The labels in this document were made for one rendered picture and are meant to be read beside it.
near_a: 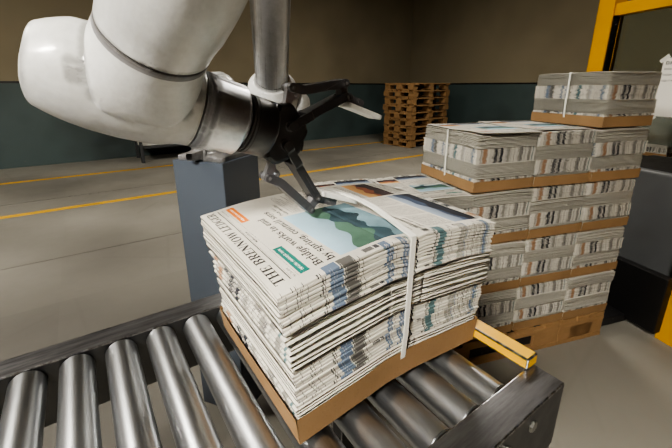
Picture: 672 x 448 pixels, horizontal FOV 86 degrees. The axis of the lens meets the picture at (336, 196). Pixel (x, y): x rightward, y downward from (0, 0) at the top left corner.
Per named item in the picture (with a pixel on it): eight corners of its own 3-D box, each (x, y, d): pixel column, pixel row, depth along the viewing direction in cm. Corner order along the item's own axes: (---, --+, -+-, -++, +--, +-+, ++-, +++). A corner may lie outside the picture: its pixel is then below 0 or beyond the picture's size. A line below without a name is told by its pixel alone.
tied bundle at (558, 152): (473, 169, 183) (478, 122, 176) (522, 166, 190) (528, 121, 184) (531, 189, 148) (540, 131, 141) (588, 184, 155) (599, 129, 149)
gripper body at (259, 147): (237, 88, 48) (296, 108, 54) (222, 150, 49) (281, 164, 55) (260, 88, 43) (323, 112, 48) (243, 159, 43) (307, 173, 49)
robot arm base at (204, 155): (166, 161, 116) (164, 144, 115) (212, 150, 136) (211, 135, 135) (213, 165, 110) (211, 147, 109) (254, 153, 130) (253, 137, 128)
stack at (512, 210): (309, 341, 183) (305, 181, 159) (501, 303, 215) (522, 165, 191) (330, 403, 147) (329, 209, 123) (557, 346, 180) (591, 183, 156)
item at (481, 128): (427, 125, 165) (427, 123, 165) (479, 123, 174) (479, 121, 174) (481, 135, 132) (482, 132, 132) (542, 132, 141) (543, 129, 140)
